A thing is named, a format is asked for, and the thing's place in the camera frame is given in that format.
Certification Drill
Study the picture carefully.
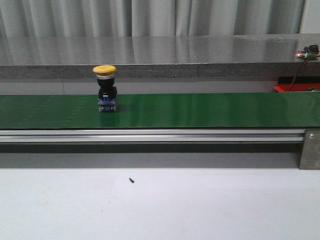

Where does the grey stone counter slab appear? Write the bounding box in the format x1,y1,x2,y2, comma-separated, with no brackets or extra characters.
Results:
0,33,320,79

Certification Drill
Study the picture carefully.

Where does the green conveyor belt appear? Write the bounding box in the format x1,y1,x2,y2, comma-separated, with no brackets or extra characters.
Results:
0,92,320,129

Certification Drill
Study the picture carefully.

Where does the red plastic tray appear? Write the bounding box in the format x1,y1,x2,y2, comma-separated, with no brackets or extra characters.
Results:
273,83,320,93

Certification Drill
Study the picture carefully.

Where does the small green circuit board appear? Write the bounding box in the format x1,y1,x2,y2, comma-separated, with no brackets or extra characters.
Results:
295,44,320,59

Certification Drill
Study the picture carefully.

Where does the grey pleated curtain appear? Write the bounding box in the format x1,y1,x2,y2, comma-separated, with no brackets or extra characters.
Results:
0,0,305,38

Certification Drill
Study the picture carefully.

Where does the aluminium conveyor side rail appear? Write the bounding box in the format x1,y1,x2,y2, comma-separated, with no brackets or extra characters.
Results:
0,128,306,144

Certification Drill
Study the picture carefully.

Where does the steel conveyor support bracket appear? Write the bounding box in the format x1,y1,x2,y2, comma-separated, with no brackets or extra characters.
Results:
299,129,320,170

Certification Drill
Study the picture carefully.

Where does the red and black wire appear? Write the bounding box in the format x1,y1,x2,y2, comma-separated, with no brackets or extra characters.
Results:
288,55,312,93

